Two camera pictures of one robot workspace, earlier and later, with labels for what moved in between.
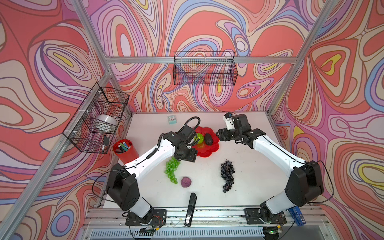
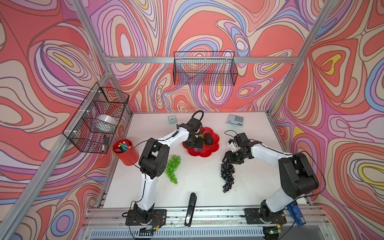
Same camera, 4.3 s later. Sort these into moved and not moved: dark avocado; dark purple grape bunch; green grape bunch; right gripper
Moved: right gripper
Not moved: dark purple grape bunch; green grape bunch; dark avocado
